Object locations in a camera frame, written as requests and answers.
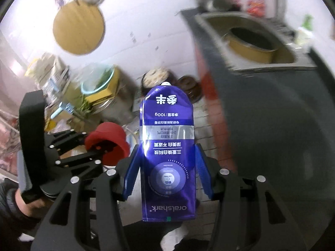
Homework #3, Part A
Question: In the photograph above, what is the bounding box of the steel sink basin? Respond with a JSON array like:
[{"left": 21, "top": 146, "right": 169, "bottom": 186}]
[{"left": 195, "top": 12, "right": 316, "bottom": 73}]

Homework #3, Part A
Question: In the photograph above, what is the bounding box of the red plastic cup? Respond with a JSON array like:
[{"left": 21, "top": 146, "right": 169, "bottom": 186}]
[{"left": 85, "top": 122, "right": 130, "bottom": 166}]

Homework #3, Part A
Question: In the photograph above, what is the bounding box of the teal bowl with greens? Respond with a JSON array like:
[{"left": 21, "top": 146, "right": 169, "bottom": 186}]
[{"left": 79, "top": 64, "right": 115, "bottom": 95}]

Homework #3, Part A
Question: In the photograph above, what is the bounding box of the round wooden board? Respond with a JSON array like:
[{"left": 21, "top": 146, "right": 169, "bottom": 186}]
[{"left": 53, "top": 0, "right": 105, "bottom": 56}]

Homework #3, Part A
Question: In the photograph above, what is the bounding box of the purple toothpaste box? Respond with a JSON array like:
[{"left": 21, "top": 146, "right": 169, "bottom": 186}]
[{"left": 140, "top": 82, "right": 196, "bottom": 222}]

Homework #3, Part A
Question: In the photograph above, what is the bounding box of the person's hand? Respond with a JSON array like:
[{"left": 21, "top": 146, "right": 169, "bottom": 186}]
[{"left": 15, "top": 189, "right": 50, "bottom": 218}]

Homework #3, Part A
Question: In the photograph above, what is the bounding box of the yellow cardboard box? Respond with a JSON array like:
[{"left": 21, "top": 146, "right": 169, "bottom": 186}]
[{"left": 84, "top": 66, "right": 120, "bottom": 104}]

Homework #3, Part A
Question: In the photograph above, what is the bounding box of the brown ceramic jar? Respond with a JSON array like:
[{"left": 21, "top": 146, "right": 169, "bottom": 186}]
[{"left": 178, "top": 75, "right": 202, "bottom": 104}]

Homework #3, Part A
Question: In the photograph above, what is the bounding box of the red cabinet front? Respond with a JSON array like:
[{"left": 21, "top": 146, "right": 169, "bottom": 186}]
[{"left": 194, "top": 42, "right": 237, "bottom": 172}]

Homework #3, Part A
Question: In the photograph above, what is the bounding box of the floral lidded pot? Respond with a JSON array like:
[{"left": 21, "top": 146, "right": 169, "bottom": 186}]
[{"left": 141, "top": 68, "right": 177, "bottom": 96}]

